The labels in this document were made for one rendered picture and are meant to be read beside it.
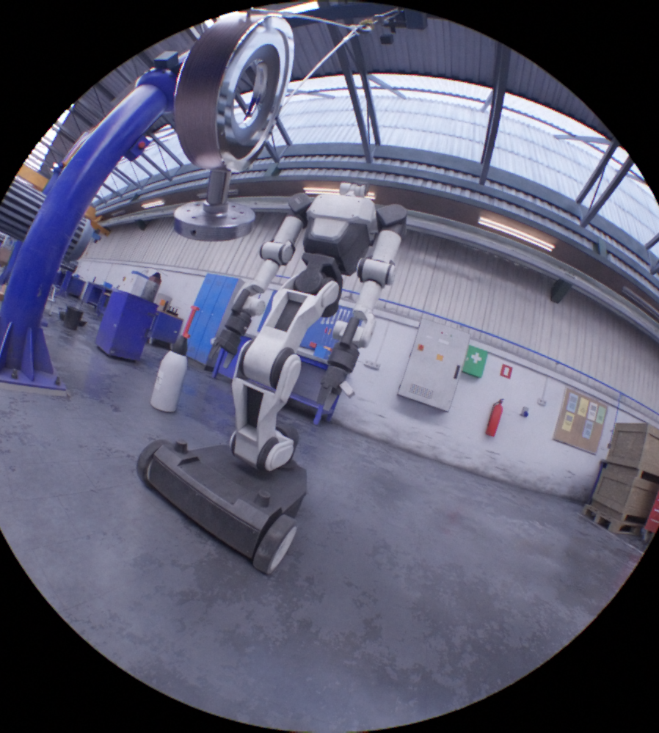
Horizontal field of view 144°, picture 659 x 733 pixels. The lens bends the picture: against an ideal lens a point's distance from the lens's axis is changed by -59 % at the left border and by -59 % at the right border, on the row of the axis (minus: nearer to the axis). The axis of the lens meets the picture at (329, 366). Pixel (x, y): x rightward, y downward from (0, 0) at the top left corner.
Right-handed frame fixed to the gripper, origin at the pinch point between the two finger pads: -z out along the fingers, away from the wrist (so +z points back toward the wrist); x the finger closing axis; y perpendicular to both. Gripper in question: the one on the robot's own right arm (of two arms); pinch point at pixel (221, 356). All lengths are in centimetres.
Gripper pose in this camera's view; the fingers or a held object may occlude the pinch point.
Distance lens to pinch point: 102.0
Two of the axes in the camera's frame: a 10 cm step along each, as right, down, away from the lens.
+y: 9.1, 3.2, -2.7
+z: 3.8, -8.9, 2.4
